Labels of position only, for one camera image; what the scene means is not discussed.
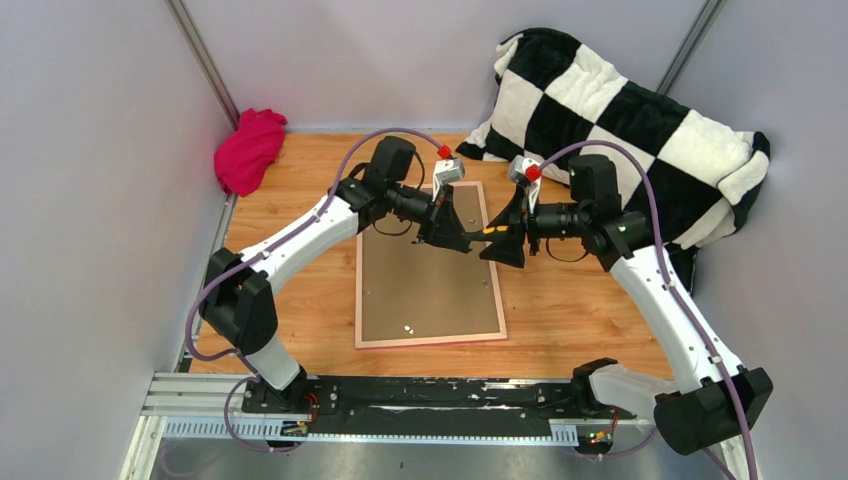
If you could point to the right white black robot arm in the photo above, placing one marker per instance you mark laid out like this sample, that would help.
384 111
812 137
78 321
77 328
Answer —
712 396

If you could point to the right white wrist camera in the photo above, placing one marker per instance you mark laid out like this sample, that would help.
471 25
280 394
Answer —
526 174

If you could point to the left aluminium corner post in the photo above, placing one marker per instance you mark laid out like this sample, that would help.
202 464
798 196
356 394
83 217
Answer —
195 42

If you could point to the magenta cloth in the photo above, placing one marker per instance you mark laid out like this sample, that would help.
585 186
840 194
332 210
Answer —
241 161

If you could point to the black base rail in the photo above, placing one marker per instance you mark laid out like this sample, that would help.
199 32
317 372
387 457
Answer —
438 410

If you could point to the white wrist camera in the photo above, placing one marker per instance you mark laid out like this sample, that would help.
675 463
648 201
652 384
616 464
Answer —
526 174
445 172

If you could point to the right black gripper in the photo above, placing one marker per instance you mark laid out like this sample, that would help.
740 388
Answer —
517 215

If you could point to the yellow black screwdriver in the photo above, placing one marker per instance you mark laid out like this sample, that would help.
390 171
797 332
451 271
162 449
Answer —
489 234

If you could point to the black white checkered pillow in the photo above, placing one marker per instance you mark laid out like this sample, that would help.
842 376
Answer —
558 99

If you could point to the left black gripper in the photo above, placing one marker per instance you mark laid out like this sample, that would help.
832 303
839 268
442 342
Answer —
442 228

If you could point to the aluminium corner post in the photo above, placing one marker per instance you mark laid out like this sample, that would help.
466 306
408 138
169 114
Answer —
708 14
195 42

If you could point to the right aluminium corner post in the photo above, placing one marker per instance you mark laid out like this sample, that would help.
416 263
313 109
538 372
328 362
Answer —
708 14

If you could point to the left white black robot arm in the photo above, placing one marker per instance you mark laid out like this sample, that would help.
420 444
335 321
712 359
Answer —
238 298

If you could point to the pink picture frame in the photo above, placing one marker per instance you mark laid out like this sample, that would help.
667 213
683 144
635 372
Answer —
411 294

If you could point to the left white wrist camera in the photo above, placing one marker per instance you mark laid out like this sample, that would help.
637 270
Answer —
445 172

